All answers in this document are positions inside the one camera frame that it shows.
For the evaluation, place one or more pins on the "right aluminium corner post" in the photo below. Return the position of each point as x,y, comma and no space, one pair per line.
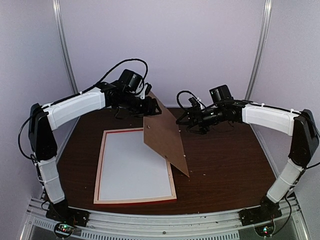
263,35

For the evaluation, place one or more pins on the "red landscape photo print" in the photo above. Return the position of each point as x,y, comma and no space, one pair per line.
132,165

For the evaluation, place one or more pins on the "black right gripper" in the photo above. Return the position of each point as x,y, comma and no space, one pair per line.
202,124

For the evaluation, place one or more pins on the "aluminium corner post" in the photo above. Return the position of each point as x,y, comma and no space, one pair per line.
263,35
64,46

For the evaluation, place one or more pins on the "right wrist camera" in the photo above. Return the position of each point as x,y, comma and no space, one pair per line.
195,103

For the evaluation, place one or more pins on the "aluminium front rail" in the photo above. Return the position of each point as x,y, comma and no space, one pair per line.
223,225

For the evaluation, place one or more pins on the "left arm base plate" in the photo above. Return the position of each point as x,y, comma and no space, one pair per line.
69,216

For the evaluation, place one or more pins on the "left aluminium corner post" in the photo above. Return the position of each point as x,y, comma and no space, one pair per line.
64,46

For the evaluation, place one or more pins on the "pink wooden picture frame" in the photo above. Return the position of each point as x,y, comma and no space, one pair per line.
100,162

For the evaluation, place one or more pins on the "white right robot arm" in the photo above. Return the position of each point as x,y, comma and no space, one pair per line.
299,125

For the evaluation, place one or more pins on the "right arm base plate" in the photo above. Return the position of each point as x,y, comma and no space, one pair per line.
252,216

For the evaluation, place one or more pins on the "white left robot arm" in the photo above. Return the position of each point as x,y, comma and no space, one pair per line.
129,92

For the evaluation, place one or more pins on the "brown backing board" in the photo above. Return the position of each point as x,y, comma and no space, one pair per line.
162,134

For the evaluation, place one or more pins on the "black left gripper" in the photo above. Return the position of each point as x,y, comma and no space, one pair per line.
149,108

